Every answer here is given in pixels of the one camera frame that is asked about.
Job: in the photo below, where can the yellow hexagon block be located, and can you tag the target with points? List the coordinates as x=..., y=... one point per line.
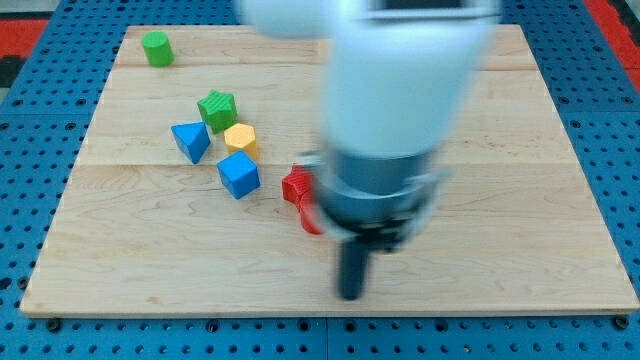
x=241, y=137

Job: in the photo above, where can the red star block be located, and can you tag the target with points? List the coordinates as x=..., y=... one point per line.
x=296, y=184

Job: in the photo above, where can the grey tool mount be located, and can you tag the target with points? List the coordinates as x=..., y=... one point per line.
x=382, y=202

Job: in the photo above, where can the blue triangular prism block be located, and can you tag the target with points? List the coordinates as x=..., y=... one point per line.
x=192, y=139

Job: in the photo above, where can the wooden board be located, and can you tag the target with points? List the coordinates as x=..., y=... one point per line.
x=141, y=232

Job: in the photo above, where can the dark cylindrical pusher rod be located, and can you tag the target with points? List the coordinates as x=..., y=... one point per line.
x=352, y=267

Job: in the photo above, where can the blue cube block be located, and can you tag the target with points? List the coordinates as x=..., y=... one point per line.
x=239, y=174

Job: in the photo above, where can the red cylinder block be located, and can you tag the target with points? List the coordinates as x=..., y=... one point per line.
x=308, y=215

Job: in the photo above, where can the green star block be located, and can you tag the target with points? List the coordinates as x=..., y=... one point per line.
x=218, y=110

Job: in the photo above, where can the green cylinder block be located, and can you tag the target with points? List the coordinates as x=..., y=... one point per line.
x=157, y=48

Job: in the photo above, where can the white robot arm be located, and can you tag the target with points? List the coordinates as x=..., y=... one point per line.
x=396, y=76

